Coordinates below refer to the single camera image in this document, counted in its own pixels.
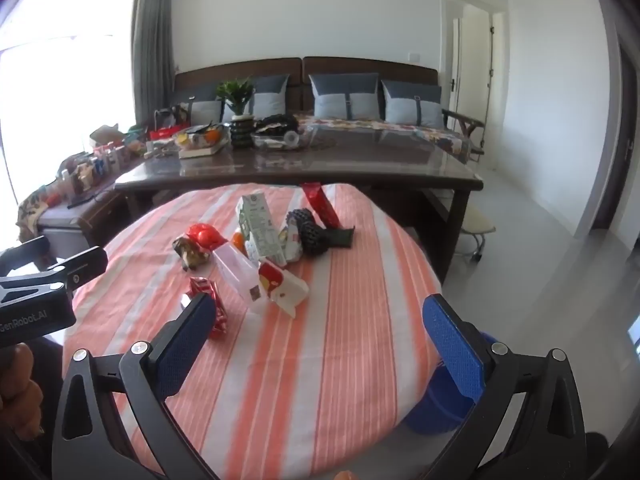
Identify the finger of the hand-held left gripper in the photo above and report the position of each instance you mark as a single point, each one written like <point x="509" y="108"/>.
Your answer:
<point x="80" y="265"/>
<point x="25" y="255"/>

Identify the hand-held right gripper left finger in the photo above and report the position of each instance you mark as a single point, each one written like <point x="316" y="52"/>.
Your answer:
<point x="185" y="345"/>

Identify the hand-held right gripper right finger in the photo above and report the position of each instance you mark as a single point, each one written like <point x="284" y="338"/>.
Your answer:
<point x="452" y="345"/>

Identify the blue plastic basket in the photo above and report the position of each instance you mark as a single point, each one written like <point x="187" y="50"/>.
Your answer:
<point x="435" y="410"/>

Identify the red plastic bag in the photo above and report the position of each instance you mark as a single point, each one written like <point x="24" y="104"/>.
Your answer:
<point x="205" y="235"/>

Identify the white green milk carton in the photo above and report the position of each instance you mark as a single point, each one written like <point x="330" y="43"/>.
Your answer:
<point x="257" y="230"/>

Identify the dark green packet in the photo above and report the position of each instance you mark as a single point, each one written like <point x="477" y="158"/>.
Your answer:
<point x="341" y="237"/>

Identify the red snack packet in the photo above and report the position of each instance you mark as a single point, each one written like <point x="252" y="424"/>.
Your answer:
<point x="322" y="205"/>

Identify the person's left hand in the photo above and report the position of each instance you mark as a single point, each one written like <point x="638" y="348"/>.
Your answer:
<point x="17" y="395"/>

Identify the low wooden cabinet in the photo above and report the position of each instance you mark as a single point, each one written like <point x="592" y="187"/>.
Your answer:
<point x="80" y="220"/>

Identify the floral cloth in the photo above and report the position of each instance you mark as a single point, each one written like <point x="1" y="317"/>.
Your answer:
<point x="37" y="210"/>

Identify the red shiny wrapper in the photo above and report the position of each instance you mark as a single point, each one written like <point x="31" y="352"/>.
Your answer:
<point x="217" y="310"/>

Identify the brown crumpled wrapper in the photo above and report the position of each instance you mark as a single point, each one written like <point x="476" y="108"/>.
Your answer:
<point x="190" y="255"/>

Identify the clear plastic container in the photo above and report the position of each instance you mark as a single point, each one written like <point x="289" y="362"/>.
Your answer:
<point x="237" y="270"/>

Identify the group of small bottles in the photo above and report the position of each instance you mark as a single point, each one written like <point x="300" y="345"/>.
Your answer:
<point x="95" y="165"/>

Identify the white red paper box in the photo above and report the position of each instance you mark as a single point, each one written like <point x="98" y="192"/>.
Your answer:
<point x="285" y="290"/>

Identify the small orange fruit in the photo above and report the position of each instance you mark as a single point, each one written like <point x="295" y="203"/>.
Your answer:
<point x="239" y="242"/>

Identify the white wheeled stool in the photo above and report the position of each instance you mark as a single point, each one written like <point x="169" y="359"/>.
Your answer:
<point x="477" y="225"/>

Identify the orange striped tablecloth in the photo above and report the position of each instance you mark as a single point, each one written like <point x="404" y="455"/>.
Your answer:
<point x="310" y="360"/>

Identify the white crumpled wrapper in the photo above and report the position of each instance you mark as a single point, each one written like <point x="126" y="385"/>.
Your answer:
<point x="291" y="245"/>

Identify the red flat box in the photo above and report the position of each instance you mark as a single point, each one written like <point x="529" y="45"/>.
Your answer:
<point x="161" y="134"/>

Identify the white book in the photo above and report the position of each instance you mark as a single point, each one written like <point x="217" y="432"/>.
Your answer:
<point x="202" y="151"/>

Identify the black toy tire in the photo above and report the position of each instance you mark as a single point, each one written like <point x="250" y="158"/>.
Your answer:
<point x="310" y="232"/>

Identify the black handbag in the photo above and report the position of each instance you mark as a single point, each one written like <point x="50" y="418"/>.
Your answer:
<point x="170" y="116"/>

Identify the glass fruit bowl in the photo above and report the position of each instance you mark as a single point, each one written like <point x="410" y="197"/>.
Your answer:
<point x="200" y="137"/>

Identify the grey and blue pillow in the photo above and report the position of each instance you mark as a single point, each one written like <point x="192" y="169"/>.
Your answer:
<point x="412" y="105"/>
<point x="205" y="111"/>
<point x="267" y="97"/>
<point x="345" y="95"/>

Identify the dark wooden table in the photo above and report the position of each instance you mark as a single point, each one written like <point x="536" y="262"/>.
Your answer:
<point x="350" y="170"/>

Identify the black ribbed vase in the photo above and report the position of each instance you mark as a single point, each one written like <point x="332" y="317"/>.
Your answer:
<point x="241" y="132"/>

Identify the wooden armchair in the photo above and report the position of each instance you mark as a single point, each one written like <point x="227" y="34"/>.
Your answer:
<point x="465" y="125"/>

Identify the floral sofa cover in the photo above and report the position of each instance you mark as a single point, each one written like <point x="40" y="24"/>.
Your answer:
<point x="390" y="132"/>

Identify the clear plastic tray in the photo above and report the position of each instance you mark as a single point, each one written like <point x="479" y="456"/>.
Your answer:
<point x="277" y="142"/>

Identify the green plant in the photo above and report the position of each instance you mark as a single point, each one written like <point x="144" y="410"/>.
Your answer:
<point x="234" y="92"/>

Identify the grey curtain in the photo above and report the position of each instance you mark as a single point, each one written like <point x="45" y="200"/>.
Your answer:
<point x="152" y="45"/>

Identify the white tape roll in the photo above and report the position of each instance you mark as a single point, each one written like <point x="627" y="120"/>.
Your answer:
<point x="291" y="138"/>

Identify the dark bundle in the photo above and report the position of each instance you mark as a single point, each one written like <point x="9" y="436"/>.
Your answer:
<point x="275" y="124"/>

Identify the white door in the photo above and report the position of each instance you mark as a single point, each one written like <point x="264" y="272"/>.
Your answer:
<point x="470" y="60"/>

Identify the brown wooden sofa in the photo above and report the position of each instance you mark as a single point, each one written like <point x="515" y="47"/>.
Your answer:
<point x="300" y="67"/>

